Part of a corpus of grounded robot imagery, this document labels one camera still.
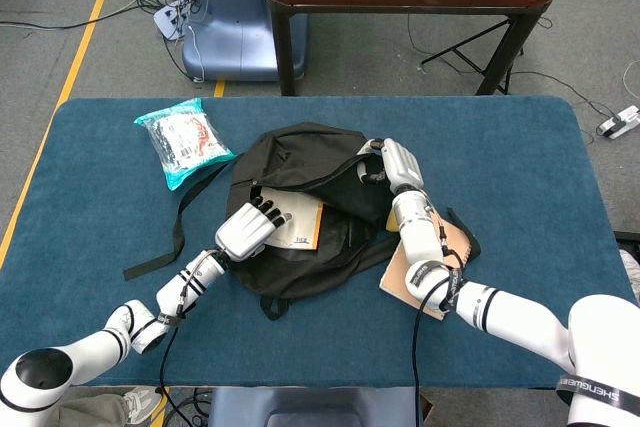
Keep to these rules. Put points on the white and orange book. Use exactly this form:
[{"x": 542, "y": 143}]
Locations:
[{"x": 300, "y": 217}]

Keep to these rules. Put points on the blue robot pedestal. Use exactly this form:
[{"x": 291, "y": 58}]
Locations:
[{"x": 240, "y": 22}]

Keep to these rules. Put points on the black fabric backpack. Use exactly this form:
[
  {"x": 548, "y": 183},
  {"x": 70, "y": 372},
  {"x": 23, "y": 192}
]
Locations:
[{"x": 310, "y": 157}]

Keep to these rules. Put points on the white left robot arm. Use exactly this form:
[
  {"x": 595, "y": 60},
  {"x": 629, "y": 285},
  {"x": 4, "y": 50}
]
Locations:
[{"x": 195, "y": 277}]

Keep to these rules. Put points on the grey robot torso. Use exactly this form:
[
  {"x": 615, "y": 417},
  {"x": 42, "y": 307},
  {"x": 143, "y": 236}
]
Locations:
[{"x": 310, "y": 409}]

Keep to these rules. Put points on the white power strip with plugs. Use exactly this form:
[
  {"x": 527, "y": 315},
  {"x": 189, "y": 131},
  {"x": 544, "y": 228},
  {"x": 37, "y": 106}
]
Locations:
[{"x": 620, "y": 122}]

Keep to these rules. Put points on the spiral notebook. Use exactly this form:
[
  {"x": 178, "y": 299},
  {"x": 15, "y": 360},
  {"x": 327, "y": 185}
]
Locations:
[{"x": 400, "y": 277}]

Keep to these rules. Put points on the teal snack packet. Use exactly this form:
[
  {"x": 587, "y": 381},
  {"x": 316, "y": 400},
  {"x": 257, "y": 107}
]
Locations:
[{"x": 185, "y": 144}]

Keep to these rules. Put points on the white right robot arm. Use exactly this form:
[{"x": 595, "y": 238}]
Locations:
[{"x": 510, "y": 312}]

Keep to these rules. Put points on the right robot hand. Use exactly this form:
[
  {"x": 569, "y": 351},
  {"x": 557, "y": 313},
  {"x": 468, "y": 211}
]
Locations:
[{"x": 400, "y": 164}]

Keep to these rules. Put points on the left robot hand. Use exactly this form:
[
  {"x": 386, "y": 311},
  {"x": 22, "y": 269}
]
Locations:
[{"x": 245, "y": 234}]

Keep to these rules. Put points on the blue carpet table cover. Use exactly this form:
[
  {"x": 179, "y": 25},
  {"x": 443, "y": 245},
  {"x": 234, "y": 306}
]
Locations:
[{"x": 525, "y": 172}]

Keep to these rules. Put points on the person in olive trousers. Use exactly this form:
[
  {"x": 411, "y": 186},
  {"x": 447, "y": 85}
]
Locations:
[{"x": 100, "y": 409}]

